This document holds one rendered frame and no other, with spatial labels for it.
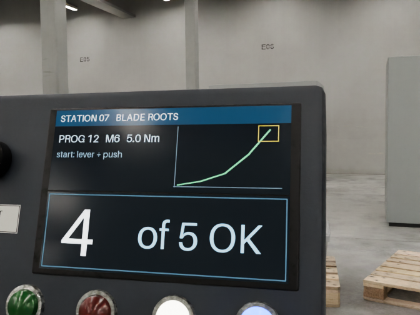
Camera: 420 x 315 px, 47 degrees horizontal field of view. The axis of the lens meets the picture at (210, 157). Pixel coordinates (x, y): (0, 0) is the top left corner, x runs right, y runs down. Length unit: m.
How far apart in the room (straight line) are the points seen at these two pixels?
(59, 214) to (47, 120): 0.07
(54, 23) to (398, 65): 4.25
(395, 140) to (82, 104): 5.97
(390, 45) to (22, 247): 12.81
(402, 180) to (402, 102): 0.93
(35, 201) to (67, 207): 0.02
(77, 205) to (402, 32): 12.85
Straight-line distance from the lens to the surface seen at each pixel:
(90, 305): 0.32
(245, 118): 0.30
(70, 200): 0.33
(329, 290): 3.51
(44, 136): 0.35
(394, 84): 6.26
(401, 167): 6.27
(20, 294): 0.34
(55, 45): 6.55
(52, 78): 6.53
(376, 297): 3.71
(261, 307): 0.29
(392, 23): 13.14
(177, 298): 0.30
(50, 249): 0.34
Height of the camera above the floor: 1.23
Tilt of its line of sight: 3 degrees down
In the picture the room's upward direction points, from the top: 1 degrees counter-clockwise
